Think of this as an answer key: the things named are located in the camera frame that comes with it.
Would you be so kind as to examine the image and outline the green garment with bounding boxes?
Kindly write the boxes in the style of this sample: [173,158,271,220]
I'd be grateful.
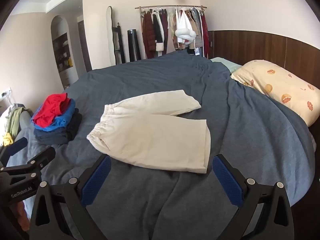
[6,107,33,141]

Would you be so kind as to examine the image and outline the cream pants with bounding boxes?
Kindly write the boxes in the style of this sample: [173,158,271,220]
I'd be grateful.
[87,89,211,174]

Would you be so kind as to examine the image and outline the dark wooden headboard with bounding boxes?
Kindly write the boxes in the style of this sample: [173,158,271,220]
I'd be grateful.
[208,30,320,92]

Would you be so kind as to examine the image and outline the orange-print yellow pillow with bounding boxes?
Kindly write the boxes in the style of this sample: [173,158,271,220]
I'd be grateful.
[230,60,320,127]

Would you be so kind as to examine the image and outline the navy folded garment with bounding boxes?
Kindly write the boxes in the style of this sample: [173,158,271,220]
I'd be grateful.
[34,126,73,145]

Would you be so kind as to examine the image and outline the red folded garment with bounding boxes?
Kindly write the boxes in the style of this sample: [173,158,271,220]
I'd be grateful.
[33,93,71,127]

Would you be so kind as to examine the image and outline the black folded garment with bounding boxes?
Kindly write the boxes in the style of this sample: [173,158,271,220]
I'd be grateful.
[65,108,83,142]

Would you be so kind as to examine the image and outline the wooden clothes rack rod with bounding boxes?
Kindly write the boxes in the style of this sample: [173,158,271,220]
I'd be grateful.
[135,5,207,10]

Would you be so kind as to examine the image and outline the wavy standing mirror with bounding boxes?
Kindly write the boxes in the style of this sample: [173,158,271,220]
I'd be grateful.
[105,6,117,67]

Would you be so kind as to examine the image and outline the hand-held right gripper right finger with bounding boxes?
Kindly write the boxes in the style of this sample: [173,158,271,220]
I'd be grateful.
[212,154,295,240]

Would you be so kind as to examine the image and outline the blue folded garment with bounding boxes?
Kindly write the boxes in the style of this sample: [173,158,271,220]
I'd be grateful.
[31,99,76,132]

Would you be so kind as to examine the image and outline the light green bed sheet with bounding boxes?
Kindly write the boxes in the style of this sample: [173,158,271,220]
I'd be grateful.
[209,57,242,73]

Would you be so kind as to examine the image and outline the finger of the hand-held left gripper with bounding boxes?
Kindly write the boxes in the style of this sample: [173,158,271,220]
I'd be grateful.
[5,146,56,178]
[0,137,28,167]

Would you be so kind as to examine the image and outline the arched wall shelf niche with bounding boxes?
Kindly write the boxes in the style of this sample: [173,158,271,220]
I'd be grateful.
[51,15,79,88]

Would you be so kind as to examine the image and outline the row of hanging clothes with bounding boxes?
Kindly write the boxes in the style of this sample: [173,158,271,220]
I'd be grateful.
[140,8,209,59]

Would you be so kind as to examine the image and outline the dark wooden door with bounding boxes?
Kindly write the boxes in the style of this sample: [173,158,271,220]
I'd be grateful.
[77,20,93,72]

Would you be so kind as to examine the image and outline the blue-grey bed blanket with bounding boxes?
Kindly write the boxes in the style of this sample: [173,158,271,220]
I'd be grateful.
[6,50,316,240]

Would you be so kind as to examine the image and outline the orange cloth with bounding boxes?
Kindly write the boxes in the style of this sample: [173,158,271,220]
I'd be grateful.
[12,201,31,232]

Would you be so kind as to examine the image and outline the black ladder rack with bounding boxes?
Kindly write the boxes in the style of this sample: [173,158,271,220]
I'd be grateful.
[112,23,126,64]

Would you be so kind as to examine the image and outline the yellow cloth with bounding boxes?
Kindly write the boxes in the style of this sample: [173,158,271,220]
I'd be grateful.
[2,132,13,146]

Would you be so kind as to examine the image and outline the black tower appliance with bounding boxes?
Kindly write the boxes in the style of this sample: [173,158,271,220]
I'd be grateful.
[127,29,142,62]

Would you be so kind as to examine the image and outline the white knot cushion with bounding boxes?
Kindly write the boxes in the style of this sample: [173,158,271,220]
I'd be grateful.
[175,27,197,45]

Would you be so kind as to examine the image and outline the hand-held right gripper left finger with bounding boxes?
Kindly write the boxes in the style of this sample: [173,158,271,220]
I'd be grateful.
[30,154,112,240]

